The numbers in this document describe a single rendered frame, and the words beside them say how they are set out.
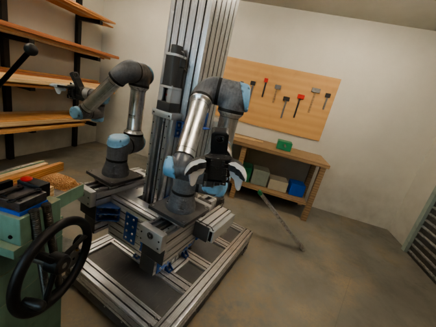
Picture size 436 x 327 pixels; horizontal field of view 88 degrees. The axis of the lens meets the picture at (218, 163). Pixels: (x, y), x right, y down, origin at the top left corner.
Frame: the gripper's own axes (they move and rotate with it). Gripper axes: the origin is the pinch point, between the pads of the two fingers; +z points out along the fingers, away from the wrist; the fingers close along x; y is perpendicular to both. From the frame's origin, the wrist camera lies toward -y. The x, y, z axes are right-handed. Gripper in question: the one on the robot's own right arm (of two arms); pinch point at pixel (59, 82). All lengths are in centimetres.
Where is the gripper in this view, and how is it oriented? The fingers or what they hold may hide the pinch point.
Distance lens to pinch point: 185.0
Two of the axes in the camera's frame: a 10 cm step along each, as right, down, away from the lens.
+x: 2.8, -3.6, 8.9
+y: -1.8, 8.9, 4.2
